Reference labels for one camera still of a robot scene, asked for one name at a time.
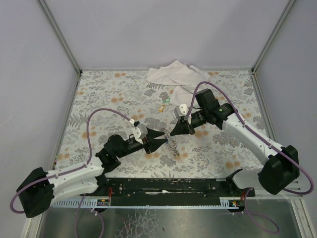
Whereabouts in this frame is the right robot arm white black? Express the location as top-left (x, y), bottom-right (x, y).
top-left (170, 89), bottom-right (300, 195)

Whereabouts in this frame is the white disc with keyrings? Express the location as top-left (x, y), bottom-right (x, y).
top-left (160, 128), bottom-right (179, 157)

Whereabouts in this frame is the white slotted cable duct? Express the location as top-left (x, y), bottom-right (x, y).
top-left (53, 197), bottom-right (243, 210)

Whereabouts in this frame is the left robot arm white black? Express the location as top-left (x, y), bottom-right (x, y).
top-left (16, 125), bottom-right (168, 218)

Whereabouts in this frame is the white crumpled cloth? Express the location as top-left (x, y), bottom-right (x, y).
top-left (146, 60), bottom-right (211, 106)

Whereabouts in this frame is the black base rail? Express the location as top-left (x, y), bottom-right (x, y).
top-left (79, 177), bottom-right (256, 206)

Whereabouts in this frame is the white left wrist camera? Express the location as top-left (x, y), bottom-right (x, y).
top-left (129, 119), bottom-right (148, 144)

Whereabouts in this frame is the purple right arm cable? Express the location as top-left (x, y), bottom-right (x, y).
top-left (187, 81), bottom-right (313, 194)

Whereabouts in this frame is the purple floor cable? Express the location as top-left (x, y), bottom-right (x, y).
top-left (244, 189), bottom-right (280, 235)
top-left (74, 193), bottom-right (105, 238)

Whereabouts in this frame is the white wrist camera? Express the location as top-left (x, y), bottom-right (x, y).
top-left (174, 104), bottom-right (191, 120)
top-left (129, 119), bottom-right (148, 144)

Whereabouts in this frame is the purple left floor cable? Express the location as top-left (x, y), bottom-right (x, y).
top-left (74, 193), bottom-right (105, 238)

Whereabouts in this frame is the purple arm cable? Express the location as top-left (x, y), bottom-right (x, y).
top-left (9, 108), bottom-right (136, 214)
top-left (187, 81), bottom-right (313, 194)

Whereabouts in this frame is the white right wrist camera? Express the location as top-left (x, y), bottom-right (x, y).
top-left (174, 104), bottom-right (191, 120)

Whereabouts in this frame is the grey left corner post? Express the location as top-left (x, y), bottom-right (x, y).
top-left (37, 0), bottom-right (83, 75)

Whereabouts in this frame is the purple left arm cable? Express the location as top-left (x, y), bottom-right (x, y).
top-left (9, 108), bottom-right (136, 214)

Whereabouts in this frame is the grey aluminium corner post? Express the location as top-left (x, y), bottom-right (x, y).
top-left (250, 0), bottom-right (297, 74)

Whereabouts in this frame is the purple right floor cable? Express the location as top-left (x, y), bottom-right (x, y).
top-left (244, 189), bottom-right (280, 235)

